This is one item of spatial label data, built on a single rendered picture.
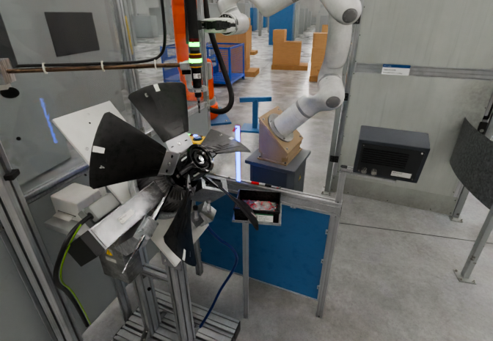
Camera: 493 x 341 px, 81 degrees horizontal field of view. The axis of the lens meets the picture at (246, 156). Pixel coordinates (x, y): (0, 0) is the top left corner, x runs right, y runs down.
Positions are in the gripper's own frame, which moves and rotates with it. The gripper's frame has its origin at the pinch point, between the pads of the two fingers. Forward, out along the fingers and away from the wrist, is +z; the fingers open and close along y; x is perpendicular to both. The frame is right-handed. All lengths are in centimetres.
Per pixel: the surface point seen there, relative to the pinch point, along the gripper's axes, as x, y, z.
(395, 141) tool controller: -42, -71, -21
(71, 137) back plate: -36, 38, 35
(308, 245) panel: -112, -42, -27
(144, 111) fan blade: -29.7, 19.5, 16.4
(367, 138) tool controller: -42, -60, -21
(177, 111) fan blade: -30.1, 9.6, 9.7
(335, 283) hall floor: -165, -60, -56
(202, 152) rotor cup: -42.4, -4.5, 16.1
